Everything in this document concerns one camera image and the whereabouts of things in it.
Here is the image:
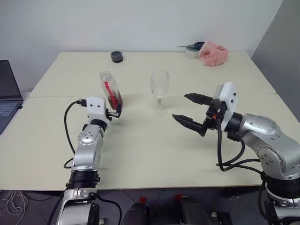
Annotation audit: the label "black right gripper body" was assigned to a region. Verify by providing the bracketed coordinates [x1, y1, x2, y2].
[199, 98, 225, 138]

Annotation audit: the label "black base with white wheel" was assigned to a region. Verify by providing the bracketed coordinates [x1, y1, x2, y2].
[210, 210, 233, 225]

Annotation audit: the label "clear wine glass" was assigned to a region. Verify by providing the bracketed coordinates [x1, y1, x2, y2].
[150, 69, 170, 116]

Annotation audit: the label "white tape roll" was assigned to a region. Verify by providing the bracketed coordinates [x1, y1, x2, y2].
[184, 46, 200, 60]

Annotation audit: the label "white floor cables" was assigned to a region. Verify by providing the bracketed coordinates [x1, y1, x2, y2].
[0, 189, 29, 220]

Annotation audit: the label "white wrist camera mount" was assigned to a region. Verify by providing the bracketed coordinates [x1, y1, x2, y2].
[86, 96, 106, 122]
[213, 82, 239, 132]

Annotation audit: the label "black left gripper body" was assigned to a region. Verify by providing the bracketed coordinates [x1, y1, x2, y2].
[105, 108, 119, 120]

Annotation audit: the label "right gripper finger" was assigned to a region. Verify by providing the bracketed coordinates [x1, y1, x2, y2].
[184, 93, 213, 106]
[172, 114, 204, 135]

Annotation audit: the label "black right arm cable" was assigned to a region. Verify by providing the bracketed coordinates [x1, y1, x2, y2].
[215, 109, 270, 221]

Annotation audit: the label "clear bottle with brown drink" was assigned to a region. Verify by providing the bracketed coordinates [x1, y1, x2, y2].
[99, 71, 124, 111]

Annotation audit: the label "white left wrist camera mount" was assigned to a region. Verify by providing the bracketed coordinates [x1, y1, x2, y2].
[86, 96, 106, 122]

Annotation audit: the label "pink cloth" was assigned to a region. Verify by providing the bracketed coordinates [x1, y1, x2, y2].
[197, 40, 230, 67]

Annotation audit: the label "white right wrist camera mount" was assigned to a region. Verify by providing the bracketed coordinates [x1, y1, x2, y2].
[213, 82, 239, 132]

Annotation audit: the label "dark grey laptop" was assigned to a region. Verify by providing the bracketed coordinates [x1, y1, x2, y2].
[0, 60, 23, 136]

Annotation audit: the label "dark rounded shape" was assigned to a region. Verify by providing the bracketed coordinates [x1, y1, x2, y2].
[123, 201, 150, 225]
[179, 195, 208, 225]

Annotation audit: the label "scissors with dark handles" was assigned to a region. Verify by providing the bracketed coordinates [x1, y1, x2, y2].
[177, 41, 206, 51]

